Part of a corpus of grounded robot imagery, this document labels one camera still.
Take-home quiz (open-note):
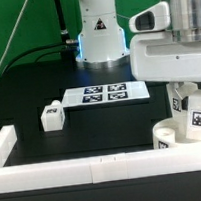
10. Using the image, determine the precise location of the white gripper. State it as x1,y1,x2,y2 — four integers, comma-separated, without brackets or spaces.
130,31,201,83

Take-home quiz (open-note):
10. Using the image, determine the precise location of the white round stool seat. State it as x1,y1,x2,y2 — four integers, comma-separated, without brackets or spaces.
152,118,201,149

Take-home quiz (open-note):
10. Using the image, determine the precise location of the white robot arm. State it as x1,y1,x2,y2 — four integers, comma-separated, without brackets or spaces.
77,0,201,82

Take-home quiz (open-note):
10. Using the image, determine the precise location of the white marker tag board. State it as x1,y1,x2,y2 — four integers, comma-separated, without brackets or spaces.
61,81,149,107

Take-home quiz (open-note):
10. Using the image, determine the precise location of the white U-shaped fence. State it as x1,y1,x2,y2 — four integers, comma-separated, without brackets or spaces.
0,125,201,193

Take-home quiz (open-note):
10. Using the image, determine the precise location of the black cable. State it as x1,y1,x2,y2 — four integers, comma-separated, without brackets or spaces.
0,39,83,77

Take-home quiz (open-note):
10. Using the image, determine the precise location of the white cable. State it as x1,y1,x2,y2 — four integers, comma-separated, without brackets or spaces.
0,0,40,83

